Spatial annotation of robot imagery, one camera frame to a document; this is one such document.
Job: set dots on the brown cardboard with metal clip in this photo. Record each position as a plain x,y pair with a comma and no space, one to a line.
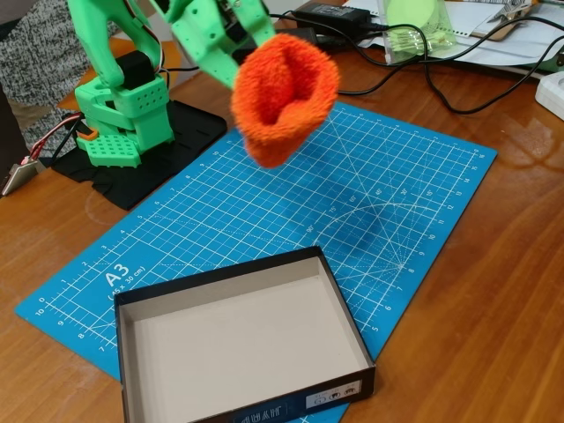
493,31

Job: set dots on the green 3D-printed robot arm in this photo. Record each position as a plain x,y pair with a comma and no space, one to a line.
97,48

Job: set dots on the slim black power adapter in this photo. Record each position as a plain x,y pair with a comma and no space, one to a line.
330,13

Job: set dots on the white plastic device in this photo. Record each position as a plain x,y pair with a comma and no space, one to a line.
551,94

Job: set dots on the clear bag with green items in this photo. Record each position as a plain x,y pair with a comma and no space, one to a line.
414,42

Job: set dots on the grey speckled fabric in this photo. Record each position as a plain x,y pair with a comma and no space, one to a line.
31,53

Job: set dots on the orange fuzzy sock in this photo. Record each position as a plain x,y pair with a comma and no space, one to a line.
273,145

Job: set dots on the black power adapter blue light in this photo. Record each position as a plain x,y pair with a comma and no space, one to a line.
308,34

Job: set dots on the blue A3 cutting mat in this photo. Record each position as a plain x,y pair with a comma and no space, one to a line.
264,211

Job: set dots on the black-rimmed cardboard box tray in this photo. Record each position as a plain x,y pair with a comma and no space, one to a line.
242,339

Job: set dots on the orange clamp piece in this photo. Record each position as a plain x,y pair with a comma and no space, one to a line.
90,133

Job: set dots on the black base mat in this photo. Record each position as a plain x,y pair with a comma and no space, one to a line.
189,128

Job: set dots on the small silver circuit board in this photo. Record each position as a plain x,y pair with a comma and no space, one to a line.
20,176

